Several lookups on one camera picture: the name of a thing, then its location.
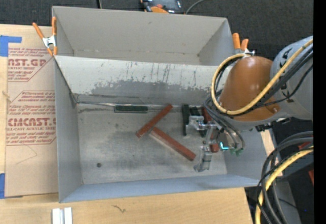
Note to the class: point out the black cylinder on white bracket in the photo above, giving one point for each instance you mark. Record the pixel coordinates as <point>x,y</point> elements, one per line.
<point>262,127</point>

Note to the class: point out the brown cardboard board, red print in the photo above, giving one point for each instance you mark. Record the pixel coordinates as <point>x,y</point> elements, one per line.
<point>30,156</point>

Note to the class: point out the red-brown flat block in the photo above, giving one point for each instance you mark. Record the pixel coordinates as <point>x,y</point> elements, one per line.
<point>154,122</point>
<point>175,144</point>
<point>206,116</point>

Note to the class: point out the dark green flat block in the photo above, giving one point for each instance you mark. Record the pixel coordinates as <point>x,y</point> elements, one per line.
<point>131,109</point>
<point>185,116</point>

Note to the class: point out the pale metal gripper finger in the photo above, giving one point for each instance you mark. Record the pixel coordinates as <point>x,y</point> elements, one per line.
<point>195,121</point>
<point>205,159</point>

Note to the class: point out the grey metal bin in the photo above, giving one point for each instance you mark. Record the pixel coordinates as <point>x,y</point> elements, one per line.
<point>127,156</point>

